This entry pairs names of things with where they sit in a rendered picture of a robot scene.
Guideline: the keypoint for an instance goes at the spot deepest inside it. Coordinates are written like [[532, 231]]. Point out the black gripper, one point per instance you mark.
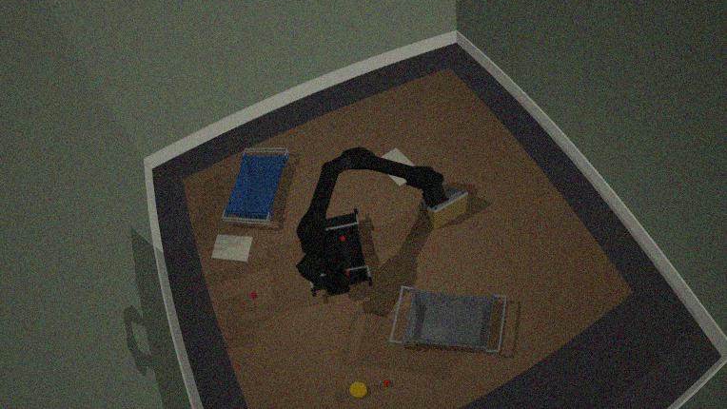
[[337, 281]]

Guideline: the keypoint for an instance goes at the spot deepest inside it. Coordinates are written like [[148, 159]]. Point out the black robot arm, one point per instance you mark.
[[311, 228]]

